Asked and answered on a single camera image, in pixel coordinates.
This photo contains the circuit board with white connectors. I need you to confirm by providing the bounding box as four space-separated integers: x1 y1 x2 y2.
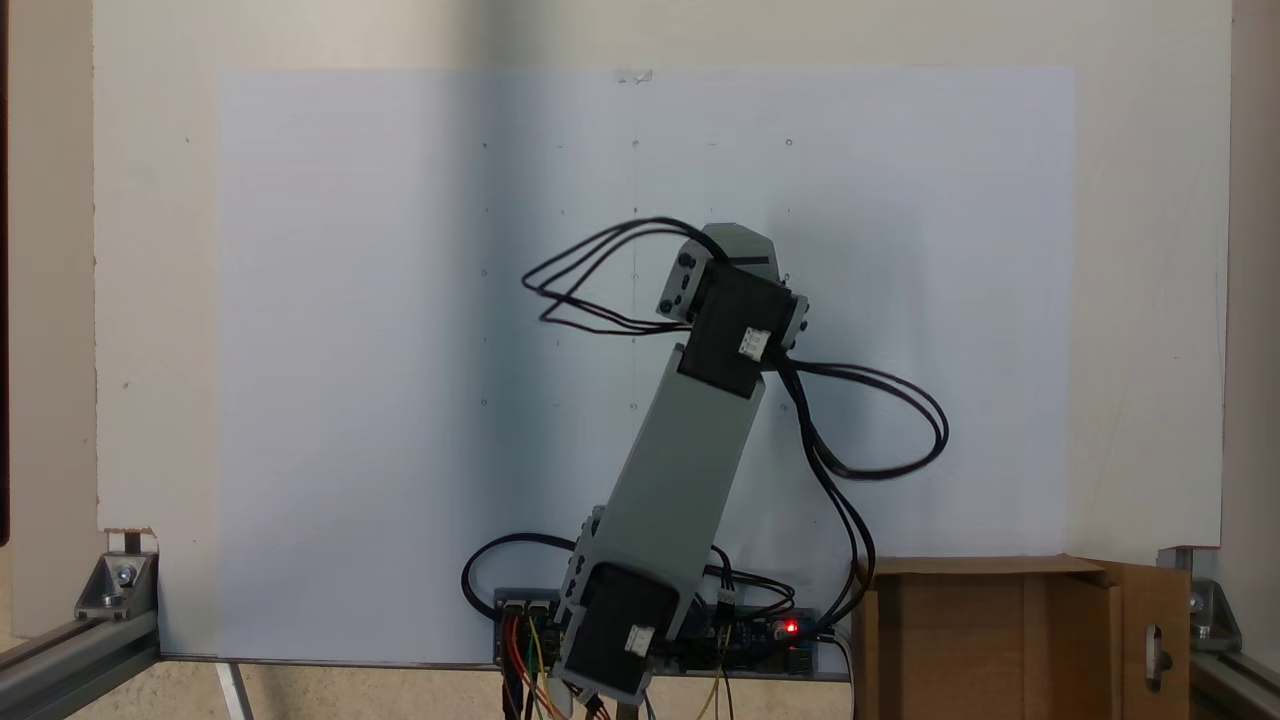
495 592 566 666

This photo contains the blue circuit board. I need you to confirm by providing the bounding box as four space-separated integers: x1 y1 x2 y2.
680 600 819 676

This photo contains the brown cardboard box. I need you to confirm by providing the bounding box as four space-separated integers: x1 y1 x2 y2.
850 555 1193 720

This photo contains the white strut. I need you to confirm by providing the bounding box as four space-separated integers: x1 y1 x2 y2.
215 662 253 720

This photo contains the black servo cable loop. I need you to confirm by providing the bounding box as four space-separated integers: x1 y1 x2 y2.
772 358 951 633
520 216 706 337

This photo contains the black power cable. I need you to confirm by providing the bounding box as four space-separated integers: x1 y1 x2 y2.
462 533 581 616

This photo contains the coloured jumper wire bundle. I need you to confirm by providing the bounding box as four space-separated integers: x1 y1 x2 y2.
503 612 561 720

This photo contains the yellow thin wire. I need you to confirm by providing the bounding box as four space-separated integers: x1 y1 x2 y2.
700 622 736 720

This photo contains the metal corner bracket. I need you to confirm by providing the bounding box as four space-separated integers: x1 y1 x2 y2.
75 548 159 621
1160 546 1243 653

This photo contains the aluminium frame post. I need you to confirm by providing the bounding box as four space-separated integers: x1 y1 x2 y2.
1188 648 1280 720
0 610 161 720

